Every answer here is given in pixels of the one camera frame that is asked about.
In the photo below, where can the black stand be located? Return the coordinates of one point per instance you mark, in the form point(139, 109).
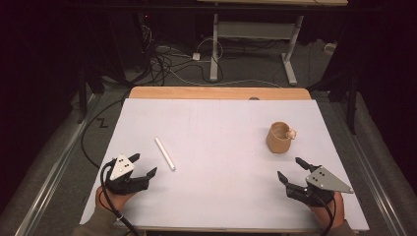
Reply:
point(82, 98)
point(352, 105)

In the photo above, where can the white stick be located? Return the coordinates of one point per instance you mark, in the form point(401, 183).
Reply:
point(165, 153)

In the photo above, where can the white table sheet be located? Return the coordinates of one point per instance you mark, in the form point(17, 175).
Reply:
point(213, 137)

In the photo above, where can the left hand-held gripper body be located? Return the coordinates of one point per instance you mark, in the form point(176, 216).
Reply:
point(122, 167)

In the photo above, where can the brown cup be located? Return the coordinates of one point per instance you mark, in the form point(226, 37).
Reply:
point(278, 143)

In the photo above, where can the white power adapter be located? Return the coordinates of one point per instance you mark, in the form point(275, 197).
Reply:
point(196, 56)

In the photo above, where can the wooden table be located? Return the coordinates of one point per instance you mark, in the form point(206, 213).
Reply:
point(213, 92)

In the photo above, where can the metal floor rail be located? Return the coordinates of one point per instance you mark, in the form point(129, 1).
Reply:
point(372, 177)
point(58, 170)

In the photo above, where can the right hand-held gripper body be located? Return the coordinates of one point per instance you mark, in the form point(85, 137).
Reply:
point(323, 180)

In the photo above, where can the person's left hand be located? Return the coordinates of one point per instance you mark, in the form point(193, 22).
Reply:
point(109, 198)

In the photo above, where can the white metal desk frame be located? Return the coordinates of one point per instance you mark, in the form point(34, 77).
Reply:
point(254, 30)

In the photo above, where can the person's right hand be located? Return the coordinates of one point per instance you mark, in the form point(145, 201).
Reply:
point(326, 214)

